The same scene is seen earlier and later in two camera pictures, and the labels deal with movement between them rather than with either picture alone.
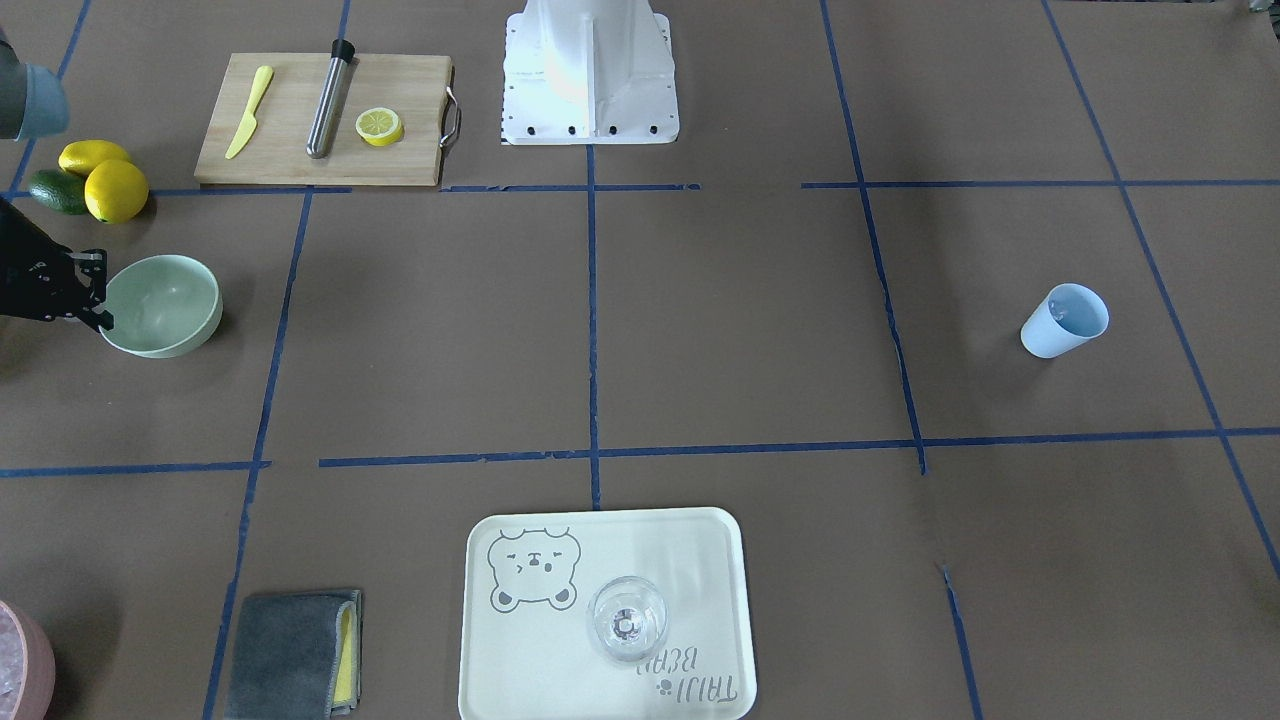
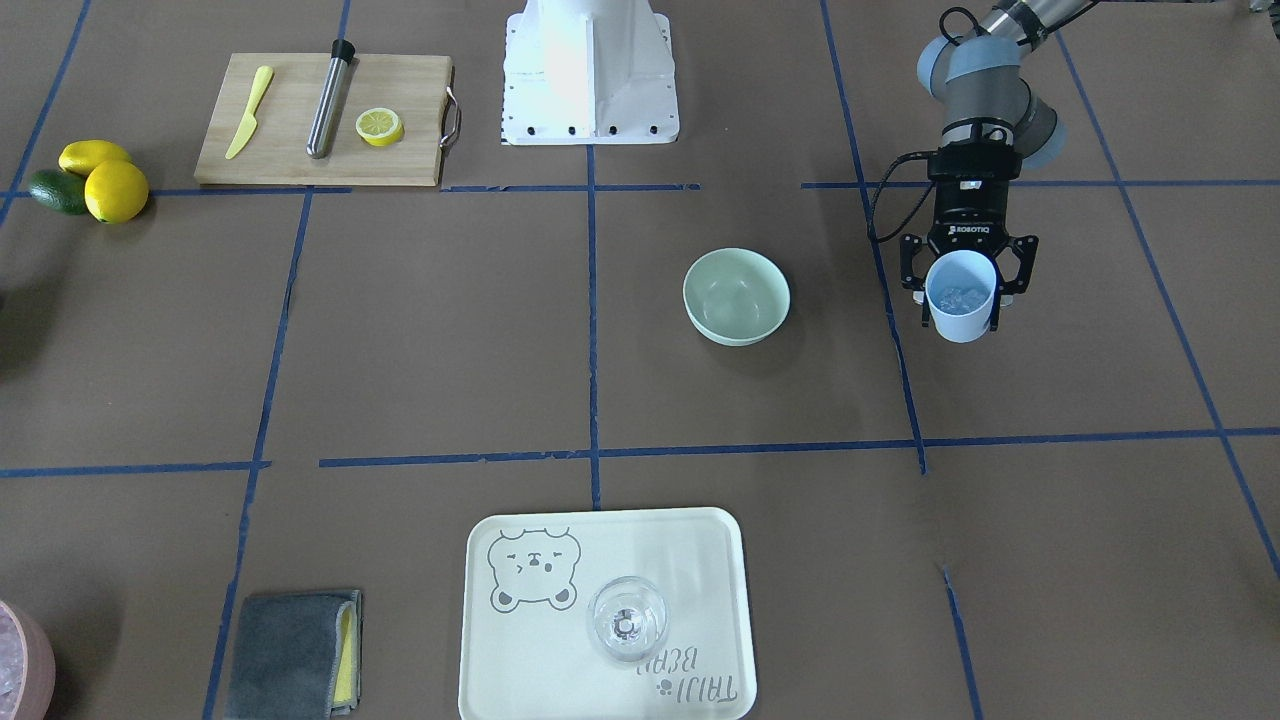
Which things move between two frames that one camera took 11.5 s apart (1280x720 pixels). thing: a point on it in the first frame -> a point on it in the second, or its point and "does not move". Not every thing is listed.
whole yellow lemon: [116, 191] does not move
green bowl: [162, 306] -> [736, 297]
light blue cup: [1065, 317] -> [961, 286]
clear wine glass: [628, 617] does not move
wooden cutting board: [417, 88] does not move
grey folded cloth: [298, 656] does not move
